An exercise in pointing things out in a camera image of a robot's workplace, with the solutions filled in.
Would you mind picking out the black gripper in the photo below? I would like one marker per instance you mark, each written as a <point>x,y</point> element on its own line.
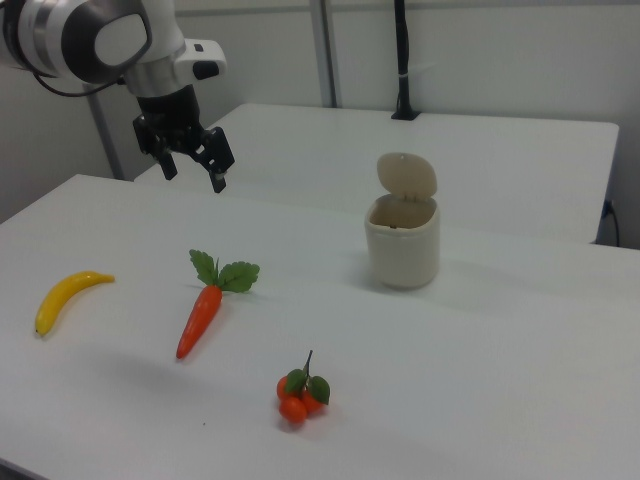
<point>167,112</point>

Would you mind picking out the beige bin lid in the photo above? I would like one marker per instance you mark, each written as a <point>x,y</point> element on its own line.
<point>406,175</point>

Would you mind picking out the cream mini garbage bin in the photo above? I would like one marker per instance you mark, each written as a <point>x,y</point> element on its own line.
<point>402,250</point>

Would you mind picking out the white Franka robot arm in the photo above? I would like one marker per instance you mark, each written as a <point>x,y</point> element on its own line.
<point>45,35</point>

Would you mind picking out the orange toy carrot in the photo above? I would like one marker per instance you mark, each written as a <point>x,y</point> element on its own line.
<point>200,317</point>

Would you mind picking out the yellow toy banana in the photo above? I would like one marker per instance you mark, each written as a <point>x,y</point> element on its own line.
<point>62,300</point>

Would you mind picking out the toy tangerine cluster with leaves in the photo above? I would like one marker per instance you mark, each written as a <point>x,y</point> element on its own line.
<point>295,407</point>

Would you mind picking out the grey metal post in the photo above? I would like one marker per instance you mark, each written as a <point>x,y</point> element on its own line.
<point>105,140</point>

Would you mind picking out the grey aluminium partition post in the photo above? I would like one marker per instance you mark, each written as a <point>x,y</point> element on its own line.
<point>325,50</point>

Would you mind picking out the black camera pole with base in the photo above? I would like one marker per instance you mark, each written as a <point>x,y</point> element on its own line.
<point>402,50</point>

